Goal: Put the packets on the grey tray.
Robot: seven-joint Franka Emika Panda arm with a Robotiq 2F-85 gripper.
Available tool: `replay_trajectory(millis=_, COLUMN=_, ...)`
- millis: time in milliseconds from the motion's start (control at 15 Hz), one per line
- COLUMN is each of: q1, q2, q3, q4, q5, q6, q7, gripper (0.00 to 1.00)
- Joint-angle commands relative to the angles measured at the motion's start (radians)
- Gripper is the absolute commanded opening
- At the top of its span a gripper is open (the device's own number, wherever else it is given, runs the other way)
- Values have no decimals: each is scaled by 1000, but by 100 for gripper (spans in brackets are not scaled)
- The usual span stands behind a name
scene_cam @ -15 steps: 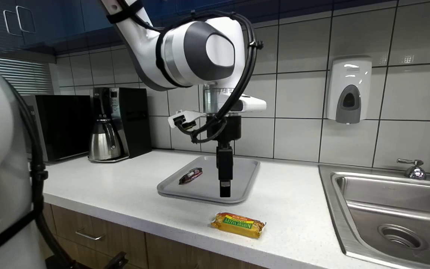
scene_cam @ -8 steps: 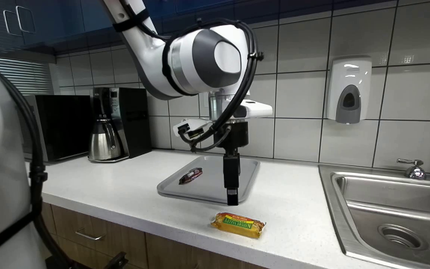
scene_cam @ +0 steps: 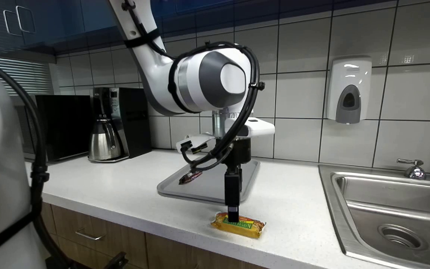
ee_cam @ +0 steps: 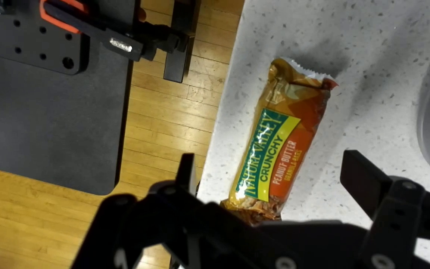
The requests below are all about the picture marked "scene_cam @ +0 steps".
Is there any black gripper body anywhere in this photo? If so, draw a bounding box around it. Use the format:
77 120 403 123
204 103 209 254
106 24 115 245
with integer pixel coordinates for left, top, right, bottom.
221 138 252 176

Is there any yellow orange snack packet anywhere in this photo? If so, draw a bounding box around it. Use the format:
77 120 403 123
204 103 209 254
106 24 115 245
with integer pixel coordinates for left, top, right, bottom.
210 211 267 241

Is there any dark brown snack packet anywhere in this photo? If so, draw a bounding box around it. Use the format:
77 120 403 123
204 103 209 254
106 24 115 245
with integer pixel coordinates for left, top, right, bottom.
178 169 200 187

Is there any grey plastic tray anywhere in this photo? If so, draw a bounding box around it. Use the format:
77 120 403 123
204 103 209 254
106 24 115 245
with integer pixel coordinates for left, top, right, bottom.
155 154 261 205

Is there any black coffee maker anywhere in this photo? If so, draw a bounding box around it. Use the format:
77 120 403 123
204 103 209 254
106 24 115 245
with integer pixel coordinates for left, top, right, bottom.
91 87 154 161

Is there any wooden lower cabinet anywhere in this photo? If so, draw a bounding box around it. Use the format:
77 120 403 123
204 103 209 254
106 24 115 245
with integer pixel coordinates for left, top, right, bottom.
40 200 266 269

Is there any steel coffee carafe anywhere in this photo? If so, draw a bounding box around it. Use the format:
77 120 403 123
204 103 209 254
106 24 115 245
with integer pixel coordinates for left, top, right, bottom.
88 115 131 164

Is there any blue upper cabinet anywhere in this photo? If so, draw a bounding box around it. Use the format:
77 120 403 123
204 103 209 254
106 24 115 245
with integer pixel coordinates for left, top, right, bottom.
0 0 430 64

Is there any stainless steel sink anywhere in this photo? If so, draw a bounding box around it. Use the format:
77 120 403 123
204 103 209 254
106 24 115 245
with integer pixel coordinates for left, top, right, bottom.
318 164 430 269

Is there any black microwave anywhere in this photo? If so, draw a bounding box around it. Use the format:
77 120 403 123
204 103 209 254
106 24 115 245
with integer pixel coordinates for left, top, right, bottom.
34 94 95 164

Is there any grey slatted blind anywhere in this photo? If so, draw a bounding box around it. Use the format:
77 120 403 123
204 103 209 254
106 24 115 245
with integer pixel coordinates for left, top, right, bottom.
0 54 58 99

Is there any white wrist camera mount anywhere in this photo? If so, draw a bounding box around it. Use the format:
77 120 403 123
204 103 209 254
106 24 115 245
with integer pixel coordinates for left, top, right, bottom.
176 118 278 157

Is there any white wall soap dispenser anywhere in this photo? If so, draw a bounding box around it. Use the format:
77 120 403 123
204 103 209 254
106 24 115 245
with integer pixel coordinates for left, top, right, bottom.
325 57 375 126

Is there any metal drawer handle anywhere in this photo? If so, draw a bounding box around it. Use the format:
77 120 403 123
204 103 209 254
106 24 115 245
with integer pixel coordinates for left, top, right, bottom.
73 229 106 244

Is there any chrome faucet handle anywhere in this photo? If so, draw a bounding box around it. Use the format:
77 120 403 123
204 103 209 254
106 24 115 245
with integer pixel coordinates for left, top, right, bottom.
397 157 430 181

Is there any metal upper cabinet handle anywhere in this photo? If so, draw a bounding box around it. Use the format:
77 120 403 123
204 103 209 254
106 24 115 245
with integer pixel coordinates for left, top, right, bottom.
15 3 34 33
1 7 16 36

